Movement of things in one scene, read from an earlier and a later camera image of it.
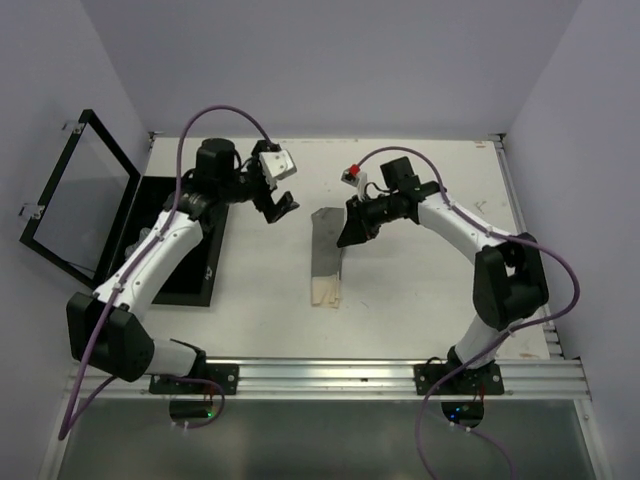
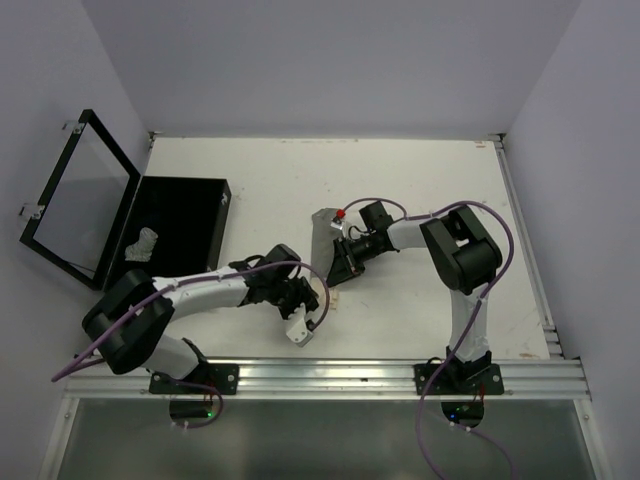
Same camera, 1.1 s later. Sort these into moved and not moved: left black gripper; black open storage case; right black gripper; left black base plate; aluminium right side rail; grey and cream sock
Moved: right black gripper; left black gripper
Not moved: aluminium right side rail; left black base plate; black open storage case; grey and cream sock
